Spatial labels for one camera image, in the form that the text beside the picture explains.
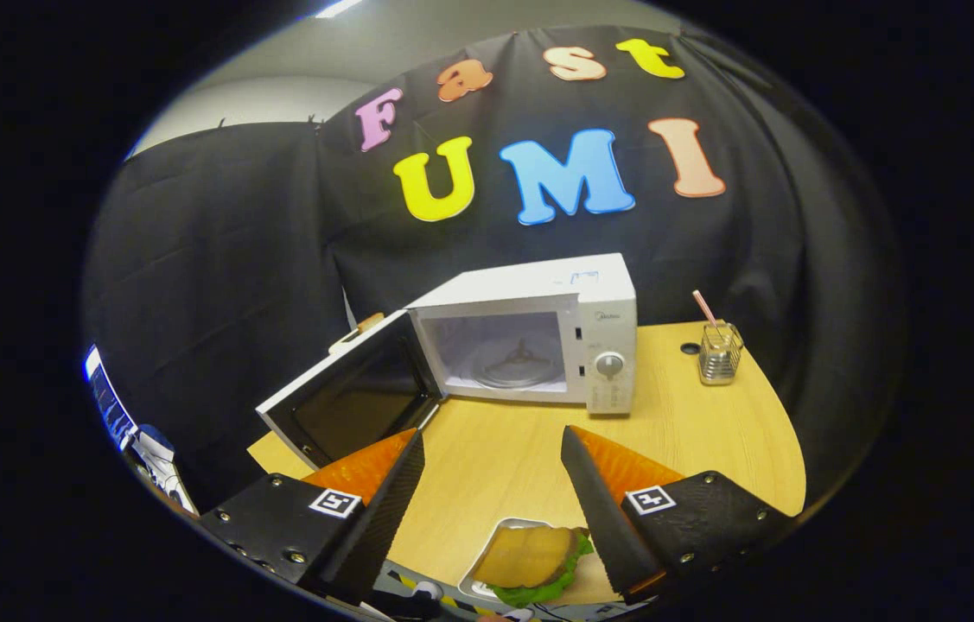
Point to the white microwave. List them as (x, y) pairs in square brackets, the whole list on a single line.
[(607, 320)]

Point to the white and blue device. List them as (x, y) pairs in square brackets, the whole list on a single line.
[(160, 458)]

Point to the pink striped straw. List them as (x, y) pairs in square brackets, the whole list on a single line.
[(703, 304)]

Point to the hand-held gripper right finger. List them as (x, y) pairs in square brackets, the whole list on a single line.
[(612, 527)]

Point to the lettuce sandwich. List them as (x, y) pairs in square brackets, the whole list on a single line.
[(530, 557)]

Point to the toast slice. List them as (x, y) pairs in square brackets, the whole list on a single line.
[(370, 321)]

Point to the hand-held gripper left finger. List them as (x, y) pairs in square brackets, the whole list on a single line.
[(383, 527)]

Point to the black table grommet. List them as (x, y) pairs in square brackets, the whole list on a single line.
[(690, 348)]

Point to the cream toaster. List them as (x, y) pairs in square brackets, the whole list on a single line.
[(344, 343)]

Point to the white plate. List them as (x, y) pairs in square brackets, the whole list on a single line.
[(597, 580)]

